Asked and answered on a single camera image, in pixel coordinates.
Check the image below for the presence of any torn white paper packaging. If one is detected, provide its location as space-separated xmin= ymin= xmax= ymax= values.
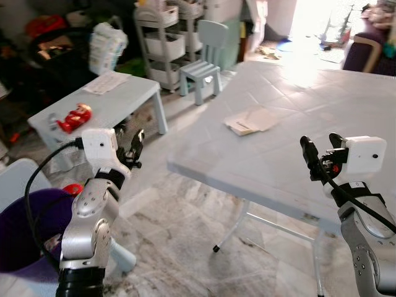
xmin=223 ymin=106 xmax=283 ymax=136

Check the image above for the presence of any purple rubbish bin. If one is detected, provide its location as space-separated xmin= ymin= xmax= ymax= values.
xmin=0 ymin=188 xmax=76 ymax=274

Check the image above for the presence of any small pale blue kids table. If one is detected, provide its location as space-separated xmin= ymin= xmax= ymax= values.
xmin=28 ymin=72 xmax=169 ymax=163

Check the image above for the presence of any large pale folding table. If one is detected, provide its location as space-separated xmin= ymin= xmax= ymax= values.
xmin=167 ymin=60 xmax=396 ymax=297

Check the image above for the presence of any red toy figure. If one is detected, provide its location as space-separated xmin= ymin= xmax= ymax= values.
xmin=57 ymin=103 xmax=93 ymax=134

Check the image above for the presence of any printed paper sheet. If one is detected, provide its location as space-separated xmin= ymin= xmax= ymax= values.
xmin=84 ymin=72 xmax=131 ymax=95

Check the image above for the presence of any small red item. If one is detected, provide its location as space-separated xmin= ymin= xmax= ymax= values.
xmin=62 ymin=183 xmax=85 ymax=196

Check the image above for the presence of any white printed diaper pack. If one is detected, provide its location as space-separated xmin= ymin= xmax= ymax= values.
xmin=89 ymin=17 xmax=129 ymax=76

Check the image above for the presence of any purple sofa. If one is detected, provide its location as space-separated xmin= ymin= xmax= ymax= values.
xmin=342 ymin=6 xmax=396 ymax=77

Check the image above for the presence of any white tiered storage trolley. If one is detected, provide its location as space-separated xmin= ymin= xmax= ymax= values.
xmin=134 ymin=0 xmax=206 ymax=92

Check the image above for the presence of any pale blue kids chair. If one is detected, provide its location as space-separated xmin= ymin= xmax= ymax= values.
xmin=179 ymin=20 xmax=230 ymax=106

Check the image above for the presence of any red orange fabric bundle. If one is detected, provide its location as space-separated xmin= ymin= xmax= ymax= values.
xmin=25 ymin=15 xmax=67 ymax=39

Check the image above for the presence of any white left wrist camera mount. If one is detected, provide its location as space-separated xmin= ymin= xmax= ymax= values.
xmin=82 ymin=128 xmax=128 ymax=178

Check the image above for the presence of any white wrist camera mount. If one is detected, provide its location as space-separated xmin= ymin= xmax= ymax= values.
xmin=82 ymin=128 xmax=128 ymax=178
xmin=342 ymin=136 xmax=388 ymax=199

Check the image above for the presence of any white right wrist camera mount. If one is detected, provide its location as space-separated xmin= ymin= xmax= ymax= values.
xmin=342 ymin=136 xmax=388 ymax=199

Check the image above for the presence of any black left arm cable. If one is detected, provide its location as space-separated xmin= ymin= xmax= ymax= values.
xmin=24 ymin=139 xmax=85 ymax=273

